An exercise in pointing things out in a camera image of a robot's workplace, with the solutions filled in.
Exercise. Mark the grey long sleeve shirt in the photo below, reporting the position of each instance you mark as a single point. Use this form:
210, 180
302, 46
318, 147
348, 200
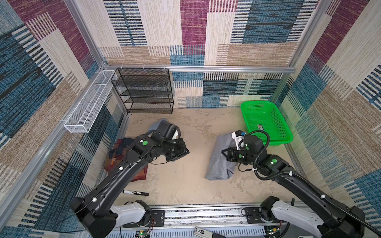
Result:
219, 167

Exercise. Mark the blue fabric glasses case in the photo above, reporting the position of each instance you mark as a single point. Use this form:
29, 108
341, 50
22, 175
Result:
154, 124

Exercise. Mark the maroon folded shirt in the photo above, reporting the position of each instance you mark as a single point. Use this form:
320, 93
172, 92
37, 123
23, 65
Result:
141, 175

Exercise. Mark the white wire mesh basket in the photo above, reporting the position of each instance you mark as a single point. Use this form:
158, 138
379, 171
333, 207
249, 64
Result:
85, 113

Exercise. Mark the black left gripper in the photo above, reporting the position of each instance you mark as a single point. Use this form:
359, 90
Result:
182, 150

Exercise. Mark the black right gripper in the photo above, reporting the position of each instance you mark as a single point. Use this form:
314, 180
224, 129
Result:
231, 157

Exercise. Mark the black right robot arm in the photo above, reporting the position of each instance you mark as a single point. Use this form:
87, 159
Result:
328, 218

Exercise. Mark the green plastic basket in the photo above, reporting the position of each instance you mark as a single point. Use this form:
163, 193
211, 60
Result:
265, 116

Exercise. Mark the black marker pen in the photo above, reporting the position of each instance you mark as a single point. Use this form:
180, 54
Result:
135, 192

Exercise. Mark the black wire mesh shelf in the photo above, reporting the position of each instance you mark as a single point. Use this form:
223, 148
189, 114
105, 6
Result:
145, 90

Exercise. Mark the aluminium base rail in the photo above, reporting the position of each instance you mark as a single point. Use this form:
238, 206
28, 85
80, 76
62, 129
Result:
193, 218

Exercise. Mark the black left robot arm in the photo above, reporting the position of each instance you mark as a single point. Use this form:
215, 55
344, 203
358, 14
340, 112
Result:
139, 154

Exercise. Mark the multicolour patchwork folded shirt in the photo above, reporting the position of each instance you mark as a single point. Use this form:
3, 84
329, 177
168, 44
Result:
116, 155

